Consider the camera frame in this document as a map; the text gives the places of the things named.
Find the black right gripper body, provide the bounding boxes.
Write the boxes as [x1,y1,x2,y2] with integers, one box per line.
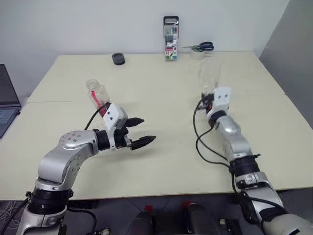
[200,96,216,115]

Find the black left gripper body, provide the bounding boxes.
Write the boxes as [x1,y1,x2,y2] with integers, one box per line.
[114,123,134,149]

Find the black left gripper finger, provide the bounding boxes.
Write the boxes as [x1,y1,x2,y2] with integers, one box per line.
[125,117,146,129]
[130,135,157,151]

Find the clear plastic bottle red label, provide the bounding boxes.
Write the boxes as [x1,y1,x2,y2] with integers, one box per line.
[85,78,112,118]

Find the clear tape roll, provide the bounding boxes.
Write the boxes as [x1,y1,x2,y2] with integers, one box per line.
[190,47,206,62]

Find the marker pen pack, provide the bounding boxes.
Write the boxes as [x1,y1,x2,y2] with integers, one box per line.
[163,16,180,62]

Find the dark rounded shape red tab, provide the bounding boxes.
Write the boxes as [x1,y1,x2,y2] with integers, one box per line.
[181,200,219,235]
[127,204,157,235]

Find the dark grey laptop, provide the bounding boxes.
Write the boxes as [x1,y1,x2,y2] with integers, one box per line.
[0,64,22,138]

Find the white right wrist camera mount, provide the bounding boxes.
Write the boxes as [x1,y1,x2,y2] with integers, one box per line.
[206,86,233,121]

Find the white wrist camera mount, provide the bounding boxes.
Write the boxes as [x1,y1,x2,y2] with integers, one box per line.
[102,103,129,153]
[206,86,233,121]

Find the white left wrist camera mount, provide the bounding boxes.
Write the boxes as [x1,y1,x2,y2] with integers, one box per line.
[102,103,129,153]

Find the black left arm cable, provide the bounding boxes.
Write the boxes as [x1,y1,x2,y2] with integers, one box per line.
[84,107,109,131]

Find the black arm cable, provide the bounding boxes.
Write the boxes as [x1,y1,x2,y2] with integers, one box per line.
[84,107,109,131]
[193,99,237,195]

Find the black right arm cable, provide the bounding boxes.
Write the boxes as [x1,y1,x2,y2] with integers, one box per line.
[193,99,237,195]

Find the blue handled scissors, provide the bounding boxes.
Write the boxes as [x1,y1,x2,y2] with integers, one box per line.
[180,41,215,52]

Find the white floor cables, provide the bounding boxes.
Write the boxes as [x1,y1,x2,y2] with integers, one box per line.
[0,200,28,222]

